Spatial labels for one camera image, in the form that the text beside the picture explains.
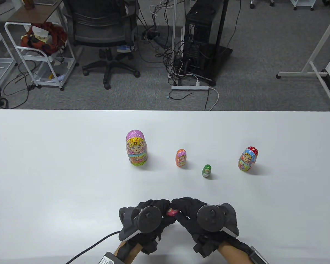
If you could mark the person's left hand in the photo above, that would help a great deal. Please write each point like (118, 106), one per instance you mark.
(165, 205)

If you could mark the white whiteboard stand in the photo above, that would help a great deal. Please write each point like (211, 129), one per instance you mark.
(319, 45)

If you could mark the brown jar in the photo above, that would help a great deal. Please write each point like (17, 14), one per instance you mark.
(29, 4)

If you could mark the large purple-scarf Russian doll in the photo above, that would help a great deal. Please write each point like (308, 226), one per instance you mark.
(137, 148)

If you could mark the small green Russian doll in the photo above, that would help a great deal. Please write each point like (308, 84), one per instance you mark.
(206, 171)

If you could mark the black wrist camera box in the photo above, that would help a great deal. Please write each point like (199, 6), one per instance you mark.
(260, 257)
(108, 259)

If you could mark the black grey tracking controller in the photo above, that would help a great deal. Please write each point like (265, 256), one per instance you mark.
(211, 217)
(150, 220)

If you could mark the white power strip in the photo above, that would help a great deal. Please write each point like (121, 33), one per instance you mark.
(189, 87)

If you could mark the black chair caster base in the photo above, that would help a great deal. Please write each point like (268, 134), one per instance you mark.
(261, 2)

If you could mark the person's right forearm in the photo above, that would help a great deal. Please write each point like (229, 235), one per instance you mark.
(231, 254)

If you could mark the white pole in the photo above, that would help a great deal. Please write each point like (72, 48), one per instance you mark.
(175, 27)

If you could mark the blue shoe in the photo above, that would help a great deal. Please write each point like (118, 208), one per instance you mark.
(125, 49)

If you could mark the white cart casters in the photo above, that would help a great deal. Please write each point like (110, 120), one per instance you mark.
(302, 3)

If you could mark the wooden side table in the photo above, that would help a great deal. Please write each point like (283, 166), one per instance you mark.
(35, 13)

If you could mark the white metal cart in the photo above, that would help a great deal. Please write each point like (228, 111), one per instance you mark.
(41, 54)

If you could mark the person's right hand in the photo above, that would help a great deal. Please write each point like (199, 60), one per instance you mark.
(187, 209)

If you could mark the orange Russian doll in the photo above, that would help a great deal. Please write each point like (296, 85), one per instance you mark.
(181, 159)

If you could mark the black stand base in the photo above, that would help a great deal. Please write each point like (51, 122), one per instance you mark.
(224, 55)

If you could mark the red patterned bag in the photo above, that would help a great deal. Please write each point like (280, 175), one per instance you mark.
(56, 35)

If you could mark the white crumpled paper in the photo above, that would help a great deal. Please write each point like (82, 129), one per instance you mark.
(40, 32)

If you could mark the black office chair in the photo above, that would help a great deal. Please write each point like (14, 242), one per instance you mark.
(99, 30)

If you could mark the small pink Russian doll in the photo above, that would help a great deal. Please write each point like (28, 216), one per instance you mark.
(172, 212)

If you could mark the red-blue scarf Russian doll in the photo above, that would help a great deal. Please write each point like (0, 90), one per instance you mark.
(247, 161)

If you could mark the black computer tower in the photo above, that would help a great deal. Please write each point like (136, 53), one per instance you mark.
(200, 33)

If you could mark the person's left forearm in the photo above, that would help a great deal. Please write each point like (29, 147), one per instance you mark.
(136, 251)

